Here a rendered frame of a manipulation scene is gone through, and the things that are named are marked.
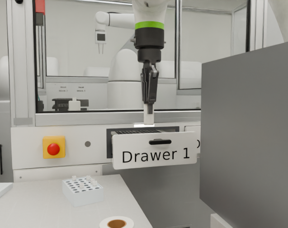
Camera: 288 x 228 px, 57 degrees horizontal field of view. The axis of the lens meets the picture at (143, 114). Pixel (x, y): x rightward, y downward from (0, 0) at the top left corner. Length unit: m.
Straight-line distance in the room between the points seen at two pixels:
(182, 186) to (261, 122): 0.66
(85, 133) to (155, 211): 0.43
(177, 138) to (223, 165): 0.28
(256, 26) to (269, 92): 0.78
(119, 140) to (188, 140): 0.24
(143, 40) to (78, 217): 0.52
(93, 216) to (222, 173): 0.33
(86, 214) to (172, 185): 0.49
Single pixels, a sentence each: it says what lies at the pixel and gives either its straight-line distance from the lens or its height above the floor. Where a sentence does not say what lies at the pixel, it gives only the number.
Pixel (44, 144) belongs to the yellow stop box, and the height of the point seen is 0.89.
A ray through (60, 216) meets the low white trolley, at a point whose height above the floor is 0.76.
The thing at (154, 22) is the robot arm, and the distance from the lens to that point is 0.82.
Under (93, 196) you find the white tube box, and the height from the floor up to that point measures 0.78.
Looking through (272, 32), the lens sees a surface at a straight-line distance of 2.87.
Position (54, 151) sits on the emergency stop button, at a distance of 0.92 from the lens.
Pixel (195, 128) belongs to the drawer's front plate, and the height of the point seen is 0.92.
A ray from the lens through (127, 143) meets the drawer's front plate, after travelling 0.85.
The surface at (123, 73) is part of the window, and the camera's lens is 1.01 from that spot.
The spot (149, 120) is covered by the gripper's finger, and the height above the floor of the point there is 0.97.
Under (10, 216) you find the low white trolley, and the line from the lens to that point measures 0.76.
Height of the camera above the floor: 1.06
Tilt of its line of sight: 4 degrees down
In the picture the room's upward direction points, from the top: straight up
